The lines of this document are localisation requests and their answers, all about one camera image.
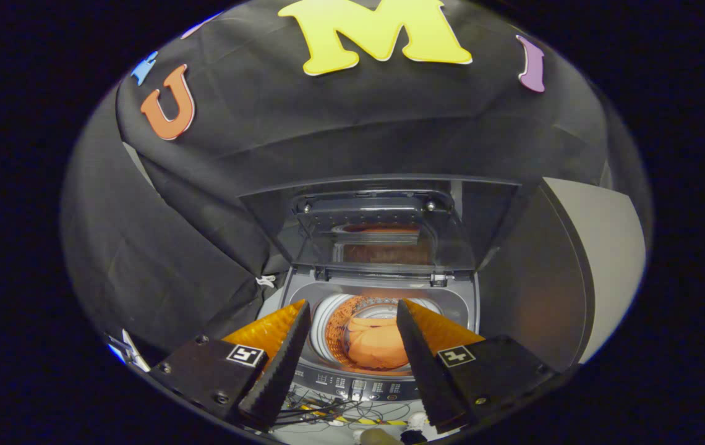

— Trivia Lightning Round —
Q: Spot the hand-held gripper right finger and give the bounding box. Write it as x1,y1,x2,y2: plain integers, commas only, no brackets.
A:
396,299,558,434

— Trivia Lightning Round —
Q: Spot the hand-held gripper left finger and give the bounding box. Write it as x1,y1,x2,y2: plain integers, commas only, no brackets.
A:
148,299,313,432

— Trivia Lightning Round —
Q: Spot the yellow polo shirt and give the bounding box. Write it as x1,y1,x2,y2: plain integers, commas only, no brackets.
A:
343,315,413,371

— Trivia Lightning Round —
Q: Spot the dark grey washing machine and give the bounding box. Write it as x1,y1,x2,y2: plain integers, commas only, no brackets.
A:
238,175,523,402

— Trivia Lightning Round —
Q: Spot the grey cabinet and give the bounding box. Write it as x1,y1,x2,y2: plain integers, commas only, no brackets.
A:
476,177,647,373

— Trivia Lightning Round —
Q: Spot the black backdrop cloth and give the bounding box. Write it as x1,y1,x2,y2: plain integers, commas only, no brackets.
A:
61,0,653,371

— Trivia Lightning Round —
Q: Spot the tangle of black cables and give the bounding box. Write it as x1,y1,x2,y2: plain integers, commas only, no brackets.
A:
275,384,418,428

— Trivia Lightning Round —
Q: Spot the yellow black striped cable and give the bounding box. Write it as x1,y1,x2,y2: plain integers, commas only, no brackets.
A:
302,405,410,428

